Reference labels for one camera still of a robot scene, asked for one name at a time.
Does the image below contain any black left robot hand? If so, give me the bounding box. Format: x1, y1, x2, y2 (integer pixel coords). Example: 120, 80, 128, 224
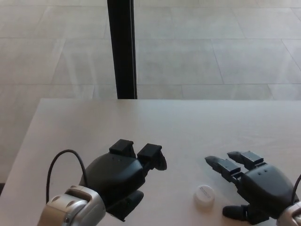
79, 139, 168, 222

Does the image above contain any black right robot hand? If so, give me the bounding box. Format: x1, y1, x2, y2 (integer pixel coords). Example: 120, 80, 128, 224
204, 149, 301, 225

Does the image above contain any white bottle cap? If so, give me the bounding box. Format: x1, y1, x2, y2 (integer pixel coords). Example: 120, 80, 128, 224
193, 185, 215, 208

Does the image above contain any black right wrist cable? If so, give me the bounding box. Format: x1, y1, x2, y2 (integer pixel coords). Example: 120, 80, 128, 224
290, 173, 301, 204

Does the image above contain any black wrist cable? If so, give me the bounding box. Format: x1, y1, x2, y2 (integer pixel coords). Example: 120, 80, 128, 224
47, 149, 88, 202
290, 173, 301, 204

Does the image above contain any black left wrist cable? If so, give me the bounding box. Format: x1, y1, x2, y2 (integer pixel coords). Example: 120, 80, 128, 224
47, 149, 88, 202

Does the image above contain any black vertical window post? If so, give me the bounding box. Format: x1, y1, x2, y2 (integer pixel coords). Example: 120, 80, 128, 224
106, 0, 138, 99

